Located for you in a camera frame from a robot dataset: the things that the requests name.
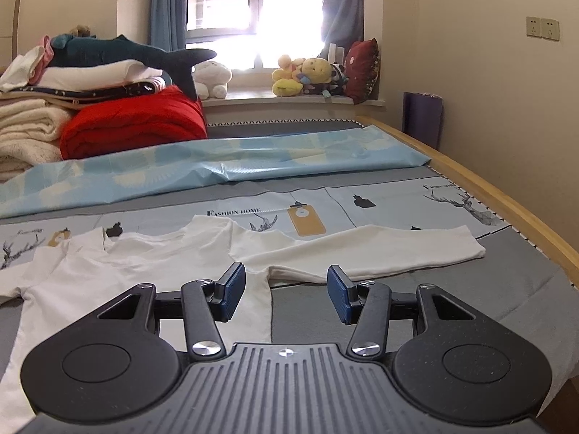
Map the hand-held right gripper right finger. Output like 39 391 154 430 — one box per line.
326 265 476 362

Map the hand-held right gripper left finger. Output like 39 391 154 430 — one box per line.
97 262 247 360

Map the white long-sleeve shirt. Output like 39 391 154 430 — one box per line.
0 214 487 434

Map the light blue patterned sheet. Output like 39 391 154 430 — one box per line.
0 127 431 220

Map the window sill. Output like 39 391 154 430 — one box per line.
201 93 387 110

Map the purple bag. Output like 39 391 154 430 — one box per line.
402 92 444 151

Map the red folded quilt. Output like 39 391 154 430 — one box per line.
60 85 209 161

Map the white plush toy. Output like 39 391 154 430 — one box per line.
192 60 232 99

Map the yellow plush toy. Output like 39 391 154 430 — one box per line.
271 54 305 98

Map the yellow-headed plush doll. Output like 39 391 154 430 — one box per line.
299 57 347 98

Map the dark red cushion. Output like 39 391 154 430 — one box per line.
344 37 380 105

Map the navy starred folded blanket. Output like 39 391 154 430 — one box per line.
9 77 167 100

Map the white folded pillow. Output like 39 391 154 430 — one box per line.
43 60 164 88

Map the cream folded blanket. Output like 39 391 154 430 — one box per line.
0 97 84 184

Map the dark blue shark plush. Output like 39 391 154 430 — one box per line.
47 34 218 102

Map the blue curtain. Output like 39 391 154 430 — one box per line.
322 0 365 55
149 0 190 52

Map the window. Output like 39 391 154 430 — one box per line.
183 0 331 73

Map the pink cloth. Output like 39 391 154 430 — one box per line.
37 36 56 77

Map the white folded cloth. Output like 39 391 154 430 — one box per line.
0 45 50 92

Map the white wardrobe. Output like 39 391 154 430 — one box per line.
0 0 23 71

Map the wooden bed frame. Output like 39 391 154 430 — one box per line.
355 115 579 290

